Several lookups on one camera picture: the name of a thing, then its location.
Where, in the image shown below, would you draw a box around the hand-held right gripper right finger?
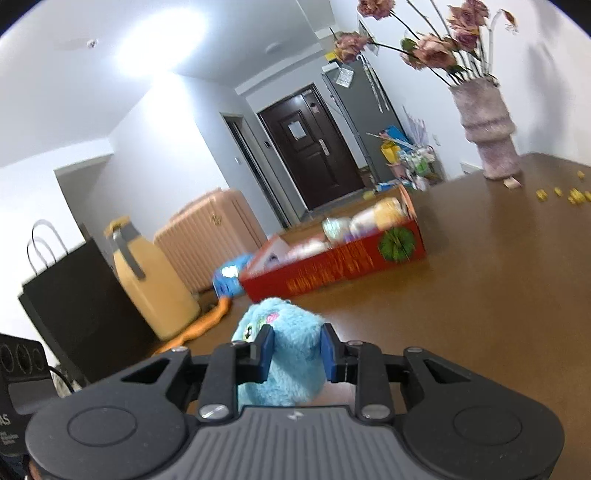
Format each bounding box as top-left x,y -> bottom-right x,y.
321,323 -> 472,422

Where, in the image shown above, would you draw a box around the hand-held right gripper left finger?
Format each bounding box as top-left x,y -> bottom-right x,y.
121,324 -> 275,423

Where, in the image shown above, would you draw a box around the blue plush toy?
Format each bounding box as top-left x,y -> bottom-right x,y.
231,298 -> 326,407

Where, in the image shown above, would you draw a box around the red cardboard box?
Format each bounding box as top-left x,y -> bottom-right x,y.
239,185 -> 426,303

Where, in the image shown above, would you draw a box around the yellow and white plush toy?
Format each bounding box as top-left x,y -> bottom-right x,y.
373,198 -> 408,229

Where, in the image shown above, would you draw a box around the blue tissue packet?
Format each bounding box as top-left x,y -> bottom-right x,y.
212,253 -> 254,297

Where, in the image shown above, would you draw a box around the black paper bag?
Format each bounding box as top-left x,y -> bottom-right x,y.
18,220 -> 160,386

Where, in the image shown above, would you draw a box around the clear plastic shower cap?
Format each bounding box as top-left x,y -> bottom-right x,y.
322,217 -> 354,244

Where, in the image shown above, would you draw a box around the pink suitcase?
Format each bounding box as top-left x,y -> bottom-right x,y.
154,188 -> 269,295

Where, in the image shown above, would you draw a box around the yellow thermos jug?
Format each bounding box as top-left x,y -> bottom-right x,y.
104,217 -> 201,342

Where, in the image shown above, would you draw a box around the dark side doorway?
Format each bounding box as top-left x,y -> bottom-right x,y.
219,112 -> 289,229

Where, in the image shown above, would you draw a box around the dark brown entrance door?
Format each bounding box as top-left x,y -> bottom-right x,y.
257,84 -> 368,212

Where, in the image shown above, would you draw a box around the yellow bag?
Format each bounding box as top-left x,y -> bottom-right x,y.
379,142 -> 402,168

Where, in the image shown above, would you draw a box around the cluttered storage rack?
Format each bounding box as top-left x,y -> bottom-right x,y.
397,145 -> 446,191

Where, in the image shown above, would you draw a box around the pale purple wrapping paper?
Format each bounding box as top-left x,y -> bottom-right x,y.
402,105 -> 428,146

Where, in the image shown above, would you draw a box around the grey refrigerator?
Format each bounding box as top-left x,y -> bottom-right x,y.
321,59 -> 407,183

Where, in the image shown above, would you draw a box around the clear folded umbrella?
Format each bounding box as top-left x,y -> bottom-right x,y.
358,54 -> 386,114

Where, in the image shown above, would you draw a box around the scattered yellow crumbs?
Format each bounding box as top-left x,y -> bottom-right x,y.
534,170 -> 591,206

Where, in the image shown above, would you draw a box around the round ceiling lamp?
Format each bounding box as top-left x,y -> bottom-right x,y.
108,9 -> 208,77

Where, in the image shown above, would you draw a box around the orange strap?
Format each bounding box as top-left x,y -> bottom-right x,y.
150,296 -> 232,356

